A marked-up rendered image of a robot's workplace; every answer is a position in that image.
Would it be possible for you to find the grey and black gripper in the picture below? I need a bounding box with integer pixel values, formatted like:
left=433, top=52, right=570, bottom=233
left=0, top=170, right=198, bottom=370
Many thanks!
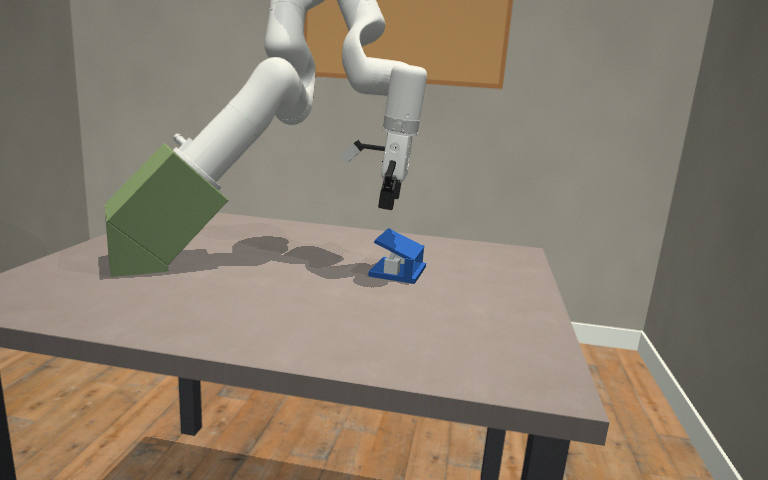
left=378, top=128, right=418, bottom=210

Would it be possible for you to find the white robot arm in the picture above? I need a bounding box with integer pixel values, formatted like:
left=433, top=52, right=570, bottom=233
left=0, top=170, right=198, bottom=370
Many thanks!
left=173, top=0, right=427, bottom=190

